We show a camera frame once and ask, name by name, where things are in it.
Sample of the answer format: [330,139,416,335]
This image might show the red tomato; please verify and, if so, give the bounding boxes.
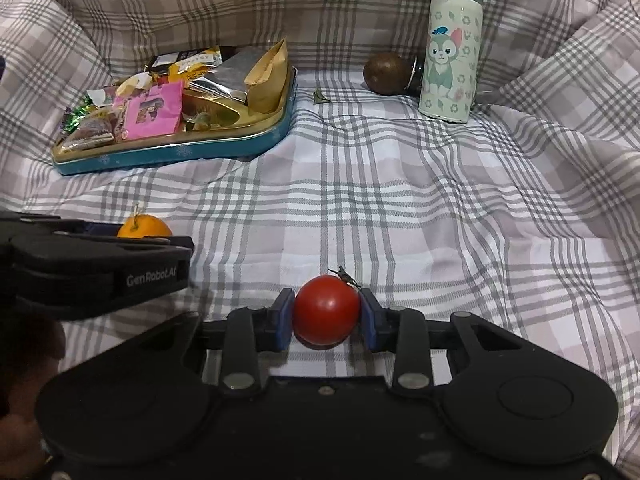
[293,266,360,348]

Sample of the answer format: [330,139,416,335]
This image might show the orange mandarin with stem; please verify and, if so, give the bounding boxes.
[117,204,172,238]

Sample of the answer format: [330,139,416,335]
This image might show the person's left hand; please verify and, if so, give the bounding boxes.
[1,322,66,479]

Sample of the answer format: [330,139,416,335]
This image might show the green foil candy wrapper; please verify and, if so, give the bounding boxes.
[60,94,96,136]

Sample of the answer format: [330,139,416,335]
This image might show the plaid grey sofa cover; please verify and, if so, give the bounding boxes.
[1,0,639,477]

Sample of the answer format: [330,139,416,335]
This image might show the pink snack packet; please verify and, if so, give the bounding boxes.
[122,81,183,141]

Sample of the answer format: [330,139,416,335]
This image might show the teal gold snack tin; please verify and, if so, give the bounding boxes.
[52,67,297,176]

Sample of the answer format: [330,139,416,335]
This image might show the yellow pastry packet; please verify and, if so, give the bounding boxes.
[167,47,222,88]

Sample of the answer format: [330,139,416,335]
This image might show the small green leaf scrap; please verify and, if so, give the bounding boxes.
[312,88,331,105]

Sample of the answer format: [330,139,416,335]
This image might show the black small object behind bottle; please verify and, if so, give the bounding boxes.
[406,55,424,96]

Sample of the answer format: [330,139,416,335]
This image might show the cat print thermos bottle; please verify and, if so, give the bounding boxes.
[419,0,484,124]

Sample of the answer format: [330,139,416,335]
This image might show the tan paper snack bag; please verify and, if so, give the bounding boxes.
[244,38,288,114]

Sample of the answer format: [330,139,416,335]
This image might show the silver foil snack packet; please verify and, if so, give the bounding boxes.
[190,47,265,103]

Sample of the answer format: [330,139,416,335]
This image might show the dark brown round fruit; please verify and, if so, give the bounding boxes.
[363,52,411,96]

